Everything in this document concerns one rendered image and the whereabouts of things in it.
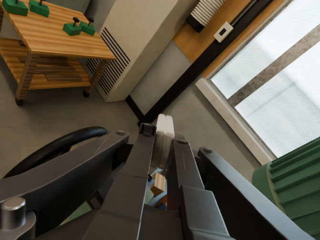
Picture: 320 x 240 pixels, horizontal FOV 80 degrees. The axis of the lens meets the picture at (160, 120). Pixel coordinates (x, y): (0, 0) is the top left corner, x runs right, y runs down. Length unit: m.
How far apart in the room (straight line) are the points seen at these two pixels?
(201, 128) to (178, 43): 0.79
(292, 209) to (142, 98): 1.95
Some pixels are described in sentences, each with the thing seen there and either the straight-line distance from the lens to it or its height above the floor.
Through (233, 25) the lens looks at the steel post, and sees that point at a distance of 1.63.
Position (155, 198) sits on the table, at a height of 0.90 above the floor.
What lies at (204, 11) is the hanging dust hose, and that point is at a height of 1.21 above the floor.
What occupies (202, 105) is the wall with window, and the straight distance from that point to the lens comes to 1.77.
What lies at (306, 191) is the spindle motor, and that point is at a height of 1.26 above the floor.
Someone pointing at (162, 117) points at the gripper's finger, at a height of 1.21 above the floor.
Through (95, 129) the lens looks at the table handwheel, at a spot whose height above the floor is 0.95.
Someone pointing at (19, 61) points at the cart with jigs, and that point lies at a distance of 1.80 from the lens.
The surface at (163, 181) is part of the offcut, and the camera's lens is 0.55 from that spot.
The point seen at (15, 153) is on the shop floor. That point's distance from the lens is 1.52.
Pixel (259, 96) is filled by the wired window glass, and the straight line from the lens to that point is 1.73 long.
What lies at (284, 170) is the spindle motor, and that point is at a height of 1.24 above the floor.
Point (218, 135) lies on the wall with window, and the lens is 1.78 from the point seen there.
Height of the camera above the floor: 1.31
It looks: 33 degrees down
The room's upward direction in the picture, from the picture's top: 46 degrees clockwise
